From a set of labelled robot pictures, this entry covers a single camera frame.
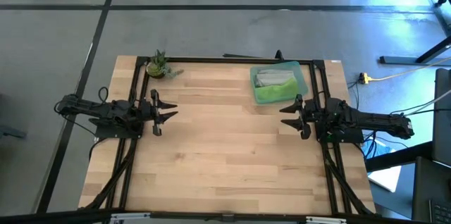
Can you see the blue floor item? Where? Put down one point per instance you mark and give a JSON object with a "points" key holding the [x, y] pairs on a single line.
{"points": [[382, 148]]}

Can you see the black keyboard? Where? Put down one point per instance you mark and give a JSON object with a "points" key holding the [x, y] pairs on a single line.
{"points": [[442, 213]]}

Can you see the white paper sheet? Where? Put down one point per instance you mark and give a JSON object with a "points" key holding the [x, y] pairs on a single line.
{"points": [[387, 178]]}

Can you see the dark monitor panel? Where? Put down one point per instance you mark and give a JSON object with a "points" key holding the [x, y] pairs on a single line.
{"points": [[444, 118]]}

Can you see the black clamp mount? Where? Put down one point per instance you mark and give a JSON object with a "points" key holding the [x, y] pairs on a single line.
{"points": [[278, 55]]}

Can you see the dark side desk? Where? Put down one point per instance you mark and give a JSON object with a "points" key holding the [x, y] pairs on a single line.
{"points": [[428, 181]]}

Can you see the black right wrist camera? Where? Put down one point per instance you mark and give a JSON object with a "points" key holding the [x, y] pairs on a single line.
{"points": [[319, 111]]}

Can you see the green microfiber towel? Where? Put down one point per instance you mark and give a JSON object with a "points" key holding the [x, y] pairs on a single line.
{"points": [[278, 93]]}

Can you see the grey microfiber towel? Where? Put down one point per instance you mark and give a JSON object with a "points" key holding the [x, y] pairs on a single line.
{"points": [[275, 77]]}

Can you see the teal translucent plastic basket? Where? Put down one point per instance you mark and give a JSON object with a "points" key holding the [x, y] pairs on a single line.
{"points": [[301, 76]]}

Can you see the small potted succulent plant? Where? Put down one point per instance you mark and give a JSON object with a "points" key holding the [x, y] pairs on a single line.
{"points": [[156, 69]]}

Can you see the yellow power plug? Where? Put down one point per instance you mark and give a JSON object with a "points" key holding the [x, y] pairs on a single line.
{"points": [[364, 77]]}

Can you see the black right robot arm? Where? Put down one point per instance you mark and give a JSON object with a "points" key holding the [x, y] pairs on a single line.
{"points": [[370, 120]]}

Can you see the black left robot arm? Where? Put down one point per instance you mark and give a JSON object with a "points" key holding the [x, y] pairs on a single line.
{"points": [[91, 107]]}

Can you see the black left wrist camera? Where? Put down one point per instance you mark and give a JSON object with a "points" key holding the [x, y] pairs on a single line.
{"points": [[145, 111]]}

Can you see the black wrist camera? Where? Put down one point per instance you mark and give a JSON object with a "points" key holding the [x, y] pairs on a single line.
{"points": [[319, 111], [145, 111]]}

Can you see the black aluminium table frame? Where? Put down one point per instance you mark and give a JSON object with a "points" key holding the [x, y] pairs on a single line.
{"points": [[211, 60]]}

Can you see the black desk leg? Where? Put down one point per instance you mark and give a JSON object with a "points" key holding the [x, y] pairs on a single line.
{"points": [[398, 60]]}

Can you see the grey chair base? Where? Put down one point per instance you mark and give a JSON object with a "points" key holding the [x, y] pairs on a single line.
{"points": [[12, 133]]}

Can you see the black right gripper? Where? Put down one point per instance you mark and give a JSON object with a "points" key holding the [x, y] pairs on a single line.
{"points": [[306, 134]]}

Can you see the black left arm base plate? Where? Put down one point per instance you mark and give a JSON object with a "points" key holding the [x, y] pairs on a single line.
{"points": [[105, 131]]}

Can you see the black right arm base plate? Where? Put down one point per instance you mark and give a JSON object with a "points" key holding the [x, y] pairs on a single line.
{"points": [[352, 136]]}

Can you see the silver aluminium bracket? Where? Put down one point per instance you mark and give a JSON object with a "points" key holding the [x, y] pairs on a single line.
{"points": [[326, 220], [130, 216]]}

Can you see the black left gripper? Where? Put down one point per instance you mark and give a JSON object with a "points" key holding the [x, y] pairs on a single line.
{"points": [[155, 130]]}

